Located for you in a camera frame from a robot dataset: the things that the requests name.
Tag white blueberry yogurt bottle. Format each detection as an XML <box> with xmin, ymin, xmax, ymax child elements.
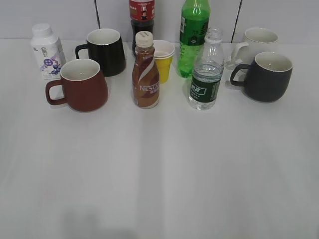
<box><xmin>31</xmin><ymin>23</ymin><xmax>66</xmax><ymax>80</ymax></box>

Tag brown Nescafe coffee bottle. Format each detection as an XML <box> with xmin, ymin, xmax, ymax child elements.
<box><xmin>132</xmin><ymin>31</ymin><xmax>160</xmax><ymax>109</ymax></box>

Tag black mug with handle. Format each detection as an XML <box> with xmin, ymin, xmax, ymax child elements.
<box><xmin>75</xmin><ymin>28</ymin><xmax>126</xmax><ymax>77</ymax></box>

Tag cola bottle red label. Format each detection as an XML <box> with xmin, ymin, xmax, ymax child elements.
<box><xmin>129</xmin><ymin>0</ymin><xmax>155</xmax><ymax>57</ymax></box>

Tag white paper cup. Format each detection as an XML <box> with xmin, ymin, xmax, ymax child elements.
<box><xmin>154</xmin><ymin>40</ymin><xmax>175</xmax><ymax>59</ymax></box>

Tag dark grey round mug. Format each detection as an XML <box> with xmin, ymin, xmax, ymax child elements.
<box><xmin>230</xmin><ymin>52</ymin><xmax>293</xmax><ymax>103</ymax></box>

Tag white ceramic mug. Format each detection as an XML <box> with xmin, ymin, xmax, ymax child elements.
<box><xmin>225</xmin><ymin>27</ymin><xmax>279</xmax><ymax>70</ymax></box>

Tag red-brown ceramic mug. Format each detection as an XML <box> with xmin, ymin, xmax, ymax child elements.
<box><xmin>45</xmin><ymin>59</ymin><xmax>108</xmax><ymax>112</ymax></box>

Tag clear water bottle green label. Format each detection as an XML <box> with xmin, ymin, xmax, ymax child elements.
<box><xmin>188</xmin><ymin>27</ymin><xmax>225</xmax><ymax>111</ymax></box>

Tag yellow plastic cup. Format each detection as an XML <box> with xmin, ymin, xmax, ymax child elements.
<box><xmin>155</xmin><ymin>54</ymin><xmax>173</xmax><ymax>84</ymax></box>

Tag green soda bottle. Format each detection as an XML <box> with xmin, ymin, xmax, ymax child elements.
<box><xmin>178</xmin><ymin>0</ymin><xmax>210</xmax><ymax>78</ymax></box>

